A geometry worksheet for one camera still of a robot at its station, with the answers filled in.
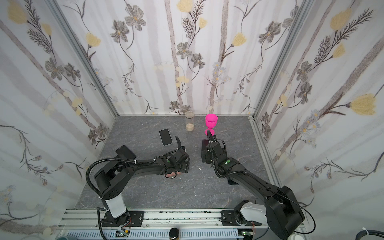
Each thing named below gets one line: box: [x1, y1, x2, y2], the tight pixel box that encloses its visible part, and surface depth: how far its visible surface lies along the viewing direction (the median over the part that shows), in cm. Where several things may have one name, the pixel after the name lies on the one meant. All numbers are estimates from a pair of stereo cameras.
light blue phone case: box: [158, 128, 174, 147], surface depth 109 cm
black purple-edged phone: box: [159, 128, 173, 146], surface depth 109 cm
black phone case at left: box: [115, 145, 137, 160], surface depth 101 cm
